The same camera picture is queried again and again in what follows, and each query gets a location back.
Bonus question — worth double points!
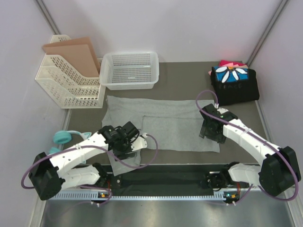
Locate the cream perforated file organizer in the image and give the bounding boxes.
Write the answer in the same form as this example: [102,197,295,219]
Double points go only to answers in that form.
[35,35,106,109]

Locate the pink folded t shirt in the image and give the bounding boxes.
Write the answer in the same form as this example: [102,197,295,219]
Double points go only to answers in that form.
[219,60,248,69]

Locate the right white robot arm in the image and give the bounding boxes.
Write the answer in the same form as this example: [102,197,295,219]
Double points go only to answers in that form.
[199,104,301,200]

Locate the white perforated plastic basket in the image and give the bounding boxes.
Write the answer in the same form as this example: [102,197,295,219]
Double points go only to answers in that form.
[99,52,160,90]

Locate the grey slotted cable duct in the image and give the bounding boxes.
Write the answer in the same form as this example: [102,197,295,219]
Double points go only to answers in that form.
[50,190,239,201]

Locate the grey t shirt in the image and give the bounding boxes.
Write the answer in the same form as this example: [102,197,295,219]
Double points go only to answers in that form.
[102,96,220,164]

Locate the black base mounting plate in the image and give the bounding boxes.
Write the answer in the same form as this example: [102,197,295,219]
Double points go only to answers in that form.
[53,164,251,197]

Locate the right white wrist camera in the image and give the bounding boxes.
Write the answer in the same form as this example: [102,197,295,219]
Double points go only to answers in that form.
[214,104,228,114]

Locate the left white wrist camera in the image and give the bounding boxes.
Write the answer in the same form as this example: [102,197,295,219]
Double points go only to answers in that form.
[131,133,148,152]

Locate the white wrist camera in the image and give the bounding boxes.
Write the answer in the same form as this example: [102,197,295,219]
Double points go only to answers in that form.
[214,104,228,114]
[131,133,148,152]

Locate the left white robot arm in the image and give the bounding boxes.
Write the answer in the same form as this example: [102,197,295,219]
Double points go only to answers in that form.
[28,122,147,201]

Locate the black folded flower t shirt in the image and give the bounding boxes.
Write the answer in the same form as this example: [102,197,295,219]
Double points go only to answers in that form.
[210,66,260,106]

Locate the teal cat ear headphones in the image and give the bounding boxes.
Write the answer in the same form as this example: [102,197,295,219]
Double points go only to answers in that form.
[47,130,92,156]

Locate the brown cardboard folder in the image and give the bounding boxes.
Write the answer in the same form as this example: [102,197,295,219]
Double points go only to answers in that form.
[42,36,100,78]

